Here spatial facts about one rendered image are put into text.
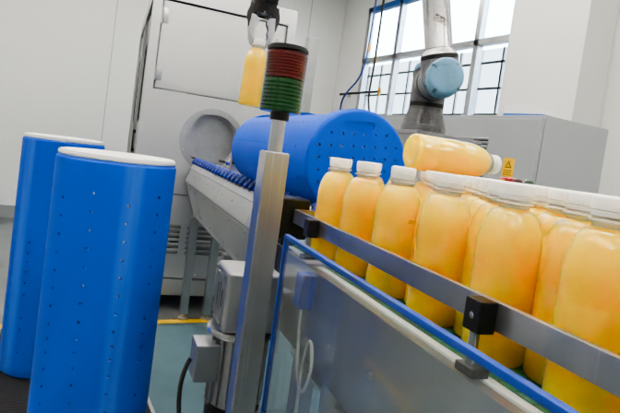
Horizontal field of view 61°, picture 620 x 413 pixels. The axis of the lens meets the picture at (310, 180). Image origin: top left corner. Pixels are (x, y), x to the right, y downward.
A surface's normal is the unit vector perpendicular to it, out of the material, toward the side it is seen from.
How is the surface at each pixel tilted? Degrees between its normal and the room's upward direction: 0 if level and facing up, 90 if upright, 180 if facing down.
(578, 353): 90
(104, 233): 90
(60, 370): 90
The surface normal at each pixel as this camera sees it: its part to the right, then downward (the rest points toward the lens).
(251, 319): 0.35, 0.10
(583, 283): -0.81, -0.08
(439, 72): 0.04, 0.19
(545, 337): -0.93, -0.11
